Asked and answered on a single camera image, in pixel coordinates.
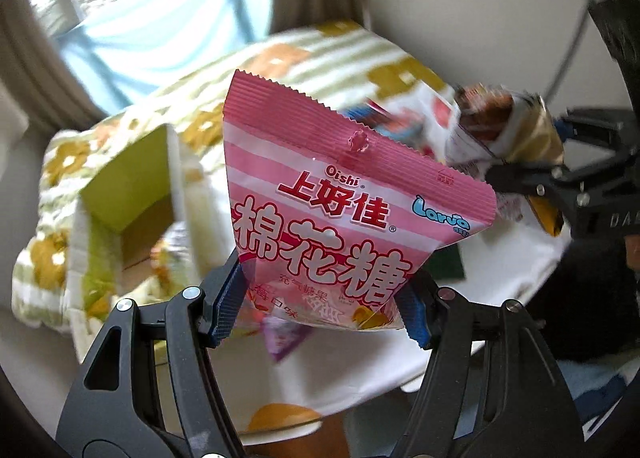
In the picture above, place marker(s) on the floral striped quilt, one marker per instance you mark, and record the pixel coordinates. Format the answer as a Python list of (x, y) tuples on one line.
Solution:
[(310, 58)]

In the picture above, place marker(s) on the white persimmon print paper bag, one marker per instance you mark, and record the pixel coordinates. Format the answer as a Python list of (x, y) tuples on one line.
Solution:
[(350, 373)]

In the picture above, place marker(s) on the green and white cardboard box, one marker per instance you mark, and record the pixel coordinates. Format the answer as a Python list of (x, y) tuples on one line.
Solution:
[(130, 178)]

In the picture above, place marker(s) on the dark green packet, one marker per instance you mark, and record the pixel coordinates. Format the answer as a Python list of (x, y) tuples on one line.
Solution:
[(447, 263)]

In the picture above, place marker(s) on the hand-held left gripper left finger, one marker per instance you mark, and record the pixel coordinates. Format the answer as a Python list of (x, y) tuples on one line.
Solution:
[(227, 303)]

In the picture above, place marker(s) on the dark cloth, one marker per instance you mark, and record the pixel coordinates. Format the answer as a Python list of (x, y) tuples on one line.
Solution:
[(580, 308)]

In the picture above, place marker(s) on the white and gold snack packet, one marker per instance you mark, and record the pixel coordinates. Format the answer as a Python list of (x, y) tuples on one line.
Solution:
[(530, 138)]

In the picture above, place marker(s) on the pile of snack packets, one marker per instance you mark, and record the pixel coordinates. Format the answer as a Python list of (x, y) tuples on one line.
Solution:
[(395, 123)]

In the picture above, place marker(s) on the pink marshmallow packet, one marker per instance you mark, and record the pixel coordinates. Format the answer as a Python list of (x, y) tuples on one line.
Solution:
[(325, 163)]

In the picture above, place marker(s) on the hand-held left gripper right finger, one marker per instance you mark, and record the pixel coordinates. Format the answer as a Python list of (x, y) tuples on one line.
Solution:
[(415, 318)]

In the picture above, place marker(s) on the light blue cloth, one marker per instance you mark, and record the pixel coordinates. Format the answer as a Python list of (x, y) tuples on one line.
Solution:
[(150, 53)]

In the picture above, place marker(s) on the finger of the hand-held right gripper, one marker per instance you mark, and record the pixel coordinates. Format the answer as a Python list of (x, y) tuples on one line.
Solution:
[(562, 129), (515, 181)]

